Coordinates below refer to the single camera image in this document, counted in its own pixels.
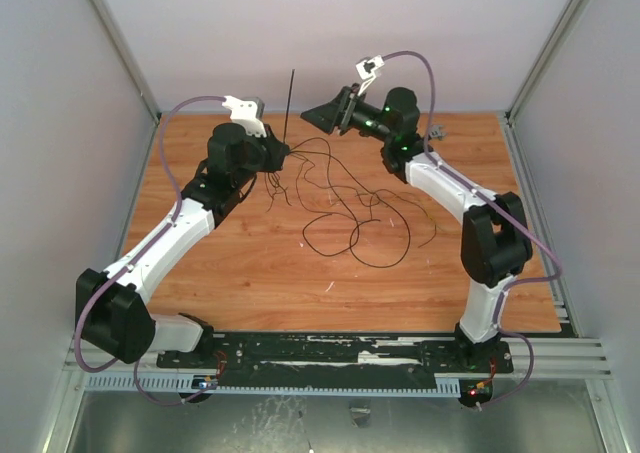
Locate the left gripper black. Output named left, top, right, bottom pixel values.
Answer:
left=233, top=123, right=289, bottom=187

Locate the black wire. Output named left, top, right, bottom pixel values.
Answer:
left=301, top=207, right=413, bottom=269
left=289, top=137, right=381, bottom=254

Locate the black zip tie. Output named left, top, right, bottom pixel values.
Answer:
left=282, top=68, right=296, bottom=143

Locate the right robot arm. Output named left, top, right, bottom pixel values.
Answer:
left=300, top=86, right=533, bottom=371

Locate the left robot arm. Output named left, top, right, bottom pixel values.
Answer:
left=74, top=123, right=290, bottom=368

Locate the black adjustable wrench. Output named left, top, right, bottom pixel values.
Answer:
left=428, top=125, right=447, bottom=141

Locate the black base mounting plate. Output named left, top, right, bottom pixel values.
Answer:
left=156, top=333, right=514, bottom=389

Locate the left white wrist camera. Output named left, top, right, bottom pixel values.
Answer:
left=222, top=95, right=267, bottom=138

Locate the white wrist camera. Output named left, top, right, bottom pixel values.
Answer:
left=222, top=95, right=267, bottom=138
left=356, top=55, right=385, bottom=96

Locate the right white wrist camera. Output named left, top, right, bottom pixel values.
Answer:
left=356, top=55, right=385, bottom=96

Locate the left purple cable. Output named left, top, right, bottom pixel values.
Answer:
left=72, top=94, right=231, bottom=407

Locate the purple cable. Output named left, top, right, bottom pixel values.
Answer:
left=381, top=50, right=564, bottom=414
left=72, top=94, right=231, bottom=407

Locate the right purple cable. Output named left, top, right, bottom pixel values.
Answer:
left=381, top=50, right=564, bottom=414

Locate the grey slotted cable duct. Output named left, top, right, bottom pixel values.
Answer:
left=83, top=371, right=461, bottom=397

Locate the aluminium front rail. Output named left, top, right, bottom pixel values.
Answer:
left=62, top=329, right=613, bottom=380

